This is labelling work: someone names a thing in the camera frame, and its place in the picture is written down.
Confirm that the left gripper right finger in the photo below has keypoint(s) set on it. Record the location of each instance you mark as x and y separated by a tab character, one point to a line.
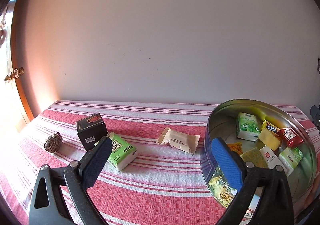
275	205

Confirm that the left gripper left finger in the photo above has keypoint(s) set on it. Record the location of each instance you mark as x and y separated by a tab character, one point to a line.
48	205

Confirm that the white card tissue pack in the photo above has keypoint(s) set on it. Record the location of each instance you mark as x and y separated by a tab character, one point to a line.
271	159

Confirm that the yellow green scouring sponge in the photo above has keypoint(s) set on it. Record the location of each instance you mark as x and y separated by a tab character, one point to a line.
254	156

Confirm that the yellow sponge block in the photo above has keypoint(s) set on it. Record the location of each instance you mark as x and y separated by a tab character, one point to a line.
269	139

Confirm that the orange snack packet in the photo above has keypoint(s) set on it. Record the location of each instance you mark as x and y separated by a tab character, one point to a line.
236	147

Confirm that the brown braided rope ball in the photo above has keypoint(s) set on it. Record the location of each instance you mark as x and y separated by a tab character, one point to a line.
53	142

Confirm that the round metal tin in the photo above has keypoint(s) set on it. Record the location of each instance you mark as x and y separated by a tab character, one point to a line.
222	123

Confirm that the red ketchup sachet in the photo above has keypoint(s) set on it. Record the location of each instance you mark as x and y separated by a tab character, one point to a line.
292	139

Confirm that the green tea tissue pack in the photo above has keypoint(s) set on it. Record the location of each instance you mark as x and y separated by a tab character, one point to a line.
247	127

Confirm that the green white tissue pack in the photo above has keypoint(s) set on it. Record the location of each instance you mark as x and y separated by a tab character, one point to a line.
123	153

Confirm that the yellow blue sachet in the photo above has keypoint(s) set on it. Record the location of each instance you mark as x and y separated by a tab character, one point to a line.
270	127

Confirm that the black square gift box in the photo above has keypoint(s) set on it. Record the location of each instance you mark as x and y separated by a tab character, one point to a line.
90	130

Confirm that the beige snack wrapper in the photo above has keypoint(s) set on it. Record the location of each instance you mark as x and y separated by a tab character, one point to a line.
178	140

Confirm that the red white striped bedsheet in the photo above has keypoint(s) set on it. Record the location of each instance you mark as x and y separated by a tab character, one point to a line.
163	185

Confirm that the wooden door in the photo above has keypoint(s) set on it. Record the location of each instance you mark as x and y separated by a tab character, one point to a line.
15	110

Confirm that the brass door handle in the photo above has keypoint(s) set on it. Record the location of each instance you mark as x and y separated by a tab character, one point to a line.
14	75

